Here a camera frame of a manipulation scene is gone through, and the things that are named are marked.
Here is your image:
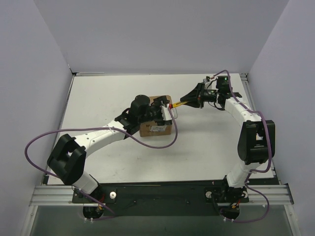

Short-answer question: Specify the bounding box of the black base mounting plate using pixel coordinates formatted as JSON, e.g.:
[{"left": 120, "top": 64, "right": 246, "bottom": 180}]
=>
[{"left": 68, "top": 183, "right": 251, "bottom": 217}]

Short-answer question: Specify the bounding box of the brown cardboard express box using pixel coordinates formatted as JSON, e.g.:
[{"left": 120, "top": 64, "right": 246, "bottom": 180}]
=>
[{"left": 139, "top": 95, "right": 172, "bottom": 137}]

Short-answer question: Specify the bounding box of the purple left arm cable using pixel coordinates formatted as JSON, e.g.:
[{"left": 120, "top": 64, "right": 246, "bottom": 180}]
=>
[{"left": 24, "top": 108, "right": 179, "bottom": 221}]

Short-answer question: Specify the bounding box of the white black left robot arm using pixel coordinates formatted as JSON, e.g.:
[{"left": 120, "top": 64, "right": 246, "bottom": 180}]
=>
[{"left": 47, "top": 95, "right": 177, "bottom": 203}]

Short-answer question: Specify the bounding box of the yellow utility knife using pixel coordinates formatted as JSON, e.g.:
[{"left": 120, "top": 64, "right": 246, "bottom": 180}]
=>
[{"left": 172, "top": 102, "right": 186, "bottom": 108}]

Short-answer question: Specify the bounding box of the aluminium front rail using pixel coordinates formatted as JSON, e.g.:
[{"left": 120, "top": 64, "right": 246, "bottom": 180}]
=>
[{"left": 30, "top": 185, "right": 294, "bottom": 206}]

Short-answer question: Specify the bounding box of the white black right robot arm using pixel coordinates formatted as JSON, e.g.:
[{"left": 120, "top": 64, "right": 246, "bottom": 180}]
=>
[{"left": 180, "top": 76, "right": 275, "bottom": 189}]

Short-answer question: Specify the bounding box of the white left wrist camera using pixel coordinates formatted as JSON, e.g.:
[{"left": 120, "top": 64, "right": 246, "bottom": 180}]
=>
[{"left": 161, "top": 104, "right": 178, "bottom": 121}]

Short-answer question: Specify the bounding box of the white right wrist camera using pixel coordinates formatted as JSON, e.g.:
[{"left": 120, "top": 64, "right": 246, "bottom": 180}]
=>
[{"left": 203, "top": 76, "right": 217, "bottom": 89}]

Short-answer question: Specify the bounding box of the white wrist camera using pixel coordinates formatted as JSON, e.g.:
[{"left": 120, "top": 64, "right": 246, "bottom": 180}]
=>
[
  {"left": 203, "top": 76, "right": 217, "bottom": 89},
  {"left": 161, "top": 104, "right": 178, "bottom": 121}
]

